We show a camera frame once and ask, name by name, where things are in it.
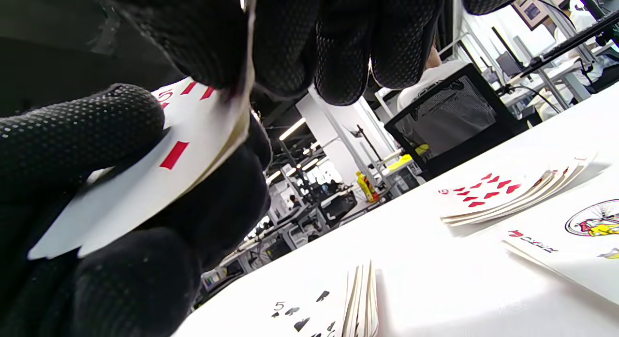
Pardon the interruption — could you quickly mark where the yellow sheet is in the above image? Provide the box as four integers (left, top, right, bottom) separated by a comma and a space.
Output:
387, 153, 415, 172

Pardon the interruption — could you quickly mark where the black mesh office chair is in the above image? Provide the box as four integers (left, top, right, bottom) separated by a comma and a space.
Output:
384, 64, 530, 181

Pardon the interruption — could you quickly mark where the deck of playing cards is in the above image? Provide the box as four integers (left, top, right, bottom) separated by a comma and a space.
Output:
27, 0, 258, 260

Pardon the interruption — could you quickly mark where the ten of hearts playing card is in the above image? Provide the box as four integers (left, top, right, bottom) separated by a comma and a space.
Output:
438, 170, 557, 219

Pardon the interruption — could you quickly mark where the pile of spade playing cards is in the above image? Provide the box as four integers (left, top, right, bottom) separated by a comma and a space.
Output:
261, 262, 380, 337

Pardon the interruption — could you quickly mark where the person's right hand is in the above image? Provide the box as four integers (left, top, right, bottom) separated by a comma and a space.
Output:
97, 0, 528, 106

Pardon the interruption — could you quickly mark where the pile of heart playing cards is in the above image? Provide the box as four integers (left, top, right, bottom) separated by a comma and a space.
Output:
438, 153, 598, 227

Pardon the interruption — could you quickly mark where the coloured joker playing card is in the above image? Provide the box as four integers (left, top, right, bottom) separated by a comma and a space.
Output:
502, 198, 619, 306

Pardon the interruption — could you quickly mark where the five of spades playing card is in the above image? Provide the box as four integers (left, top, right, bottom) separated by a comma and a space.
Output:
264, 279, 356, 337

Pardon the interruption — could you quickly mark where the person's left hand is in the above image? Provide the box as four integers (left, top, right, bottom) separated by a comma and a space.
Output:
0, 83, 274, 337

